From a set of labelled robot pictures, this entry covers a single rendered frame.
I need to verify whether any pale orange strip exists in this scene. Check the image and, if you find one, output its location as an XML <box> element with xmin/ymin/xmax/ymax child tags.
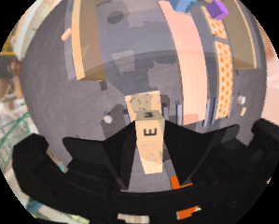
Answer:
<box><xmin>125</xmin><ymin>90</ymin><xmax>162</xmax><ymax>175</ymax></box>

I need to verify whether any orange dotted strip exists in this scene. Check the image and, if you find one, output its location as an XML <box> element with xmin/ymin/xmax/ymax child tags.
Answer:
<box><xmin>215</xmin><ymin>57</ymin><xmax>232</xmax><ymax>119</ymax></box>

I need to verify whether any pink flat strip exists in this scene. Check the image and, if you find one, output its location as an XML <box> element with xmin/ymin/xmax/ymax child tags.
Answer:
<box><xmin>176</xmin><ymin>55</ymin><xmax>207</xmax><ymax>126</ymax></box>

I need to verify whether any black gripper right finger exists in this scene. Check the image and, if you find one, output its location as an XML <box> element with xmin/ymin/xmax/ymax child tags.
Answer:
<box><xmin>162</xmin><ymin>119</ymin><xmax>240</xmax><ymax>187</ymax></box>

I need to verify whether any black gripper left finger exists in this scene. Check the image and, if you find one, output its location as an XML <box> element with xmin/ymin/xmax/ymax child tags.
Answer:
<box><xmin>62</xmin><ymin>119</ymin><xmax>136</xmax><ymax>190</ymax></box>

